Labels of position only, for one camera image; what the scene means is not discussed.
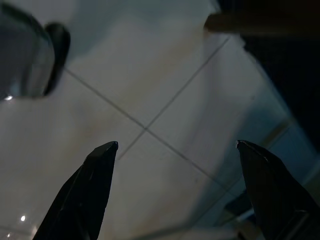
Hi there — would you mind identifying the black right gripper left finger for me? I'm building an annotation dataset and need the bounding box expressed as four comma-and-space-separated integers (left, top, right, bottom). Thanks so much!
32, 141, 119, 240

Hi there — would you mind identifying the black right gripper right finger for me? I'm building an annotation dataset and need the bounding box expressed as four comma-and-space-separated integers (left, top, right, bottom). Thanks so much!
235, 139, 320, 240

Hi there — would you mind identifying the dark brown wooden table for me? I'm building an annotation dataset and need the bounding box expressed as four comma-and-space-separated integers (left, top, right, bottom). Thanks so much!
203, 0, 320, 141

